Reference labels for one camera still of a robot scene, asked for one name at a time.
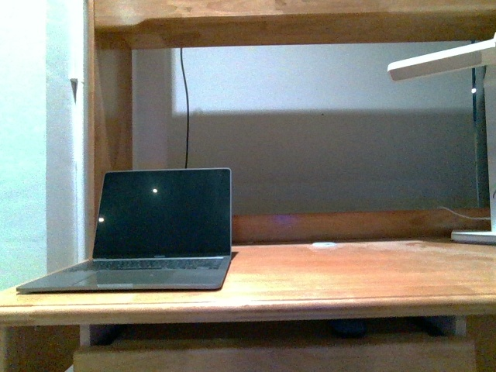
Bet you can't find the dark grey computer mouse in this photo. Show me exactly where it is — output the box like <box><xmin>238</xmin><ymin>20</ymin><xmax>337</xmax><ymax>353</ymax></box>
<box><xmin>329</xmin><ymin>319</ymin><xmax>367</xmax><ymax>338</ymax></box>

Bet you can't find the white lamp cable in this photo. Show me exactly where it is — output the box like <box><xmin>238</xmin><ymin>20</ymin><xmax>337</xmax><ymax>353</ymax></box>
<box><xmin>438</xmin><ymin>205</ymin><xmax>492</xmax><ymax>222</ymax></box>

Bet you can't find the grey open laptop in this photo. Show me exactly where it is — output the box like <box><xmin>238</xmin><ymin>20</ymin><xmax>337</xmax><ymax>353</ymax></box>
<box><xmin>16</xmin><ymin>168</ymin><xmax>232</xmax><ymax>295</ymax></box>

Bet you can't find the wooden pull-out keyboard tray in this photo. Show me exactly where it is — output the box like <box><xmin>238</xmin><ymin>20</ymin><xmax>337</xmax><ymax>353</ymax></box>
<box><xmin>74</xmin><ymin>339</ymin><xmax>477</xmax><ymax>371</ymax></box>

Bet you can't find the black vertical pole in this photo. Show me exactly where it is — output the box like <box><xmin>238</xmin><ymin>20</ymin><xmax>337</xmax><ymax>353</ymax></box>
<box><xmin>471</xmin><ymin>67</ymin><xmax>489</xmax><ymax>208</ymax></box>

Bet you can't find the white desk lamp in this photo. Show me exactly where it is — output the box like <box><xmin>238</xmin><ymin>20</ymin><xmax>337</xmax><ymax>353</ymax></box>
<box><xmin>387</xmin><ymin>38</ymin><xmax>495</xmax><ymax>245</ymax></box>

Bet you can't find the white round desk grommet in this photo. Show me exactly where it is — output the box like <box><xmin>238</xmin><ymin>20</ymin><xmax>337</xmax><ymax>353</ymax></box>
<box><xmin>312</xmin><ymin>242</ymin><xmax>336</xmax><ymax>249</ymax></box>

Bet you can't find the black hanging cable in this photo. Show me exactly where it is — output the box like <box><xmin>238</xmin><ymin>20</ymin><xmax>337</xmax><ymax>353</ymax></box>
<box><xmin>179</xmin><ymin>46</ymin><xmax>191</xmax><ymax>170</ymax></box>

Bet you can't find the wooden desk with hutch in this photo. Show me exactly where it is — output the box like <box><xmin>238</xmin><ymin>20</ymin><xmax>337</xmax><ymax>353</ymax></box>
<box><xmin>1</xmin><ymin>1</ymin><xmax>495</xmax><ymax>371</ymax></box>

